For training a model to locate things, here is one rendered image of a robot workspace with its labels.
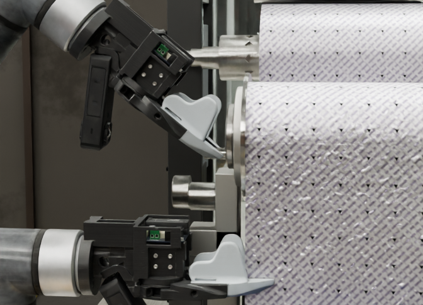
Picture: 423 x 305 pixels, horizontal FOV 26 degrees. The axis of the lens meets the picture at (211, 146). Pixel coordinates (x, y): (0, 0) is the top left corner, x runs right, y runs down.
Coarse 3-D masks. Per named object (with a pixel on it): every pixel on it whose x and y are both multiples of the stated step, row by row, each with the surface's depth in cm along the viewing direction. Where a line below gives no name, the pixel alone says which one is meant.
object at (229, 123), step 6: (228, 108) 104; (228, 114) 103; (228, 120) 103; (228, 126) 102; (228, 132) 102; (228, 138) 102; (228, 144) 102; (228, 150) 102; (228, 156) 103; (228, 162) 104; (228, 168) 105
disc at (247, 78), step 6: (246, 78) 102; (246, 84) 101; (246, 90) 100; (246, 96) 100; (246, 102) 100; (246, 108) 100; (240, 120) 99; (240, 126) 98; (240, 132) 98; (240, 138) 98; (240, 144) 98; (240, 150) 99; (240, 156) 99; (240, 162) 99; (240, 168) 99; (240, 174) 100
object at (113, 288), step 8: (104, 280) 104; (112, 280) 101; (120, 280) 102; (104, 288) 101; (112, 288) 101; (120, 288) 101; (104, 296) 101; (112, 296) 101; (120, 296) 101; (128, 296) 102; (112, 304) 101; (120, 304) 101; (128, 304) 101; (136, 304) 102; (144, 304) 105
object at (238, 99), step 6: (240, 90) 103; (240, 96) 102; (240, 102) 101; (234, 108) 101; (240, 108) 101; (234, 114) 101; (240, 114) 100; (234, 120) 100; (234, 126) 100; (234, 132) 100; (234, 138) 100; (234, 144) 100; (234, 150) 100; (234, 156) 101; (234, 162) 101; (234, 168) 101; (234, 174) 102; (240, 180) 103
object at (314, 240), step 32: (256, 192) 100; (288, 192) 100; (320, 192) 99; (352, 192) 99; (384, 192) 98; (416, 192) 98; (256, 224) 100; (288, 224) 100; (320, 224) 100; (352, 224) 99; (384, 224) 99; (416, 224) 98; (256, 256) 101; (288, 256) 100; (320, 256) 100; (352, 256) 100; (384, 256) 99; (416, 256) 99; (288, 288) 101; (320, 288) 100; (352, 288) 100; (384, 288) 100; (416, 288) 99
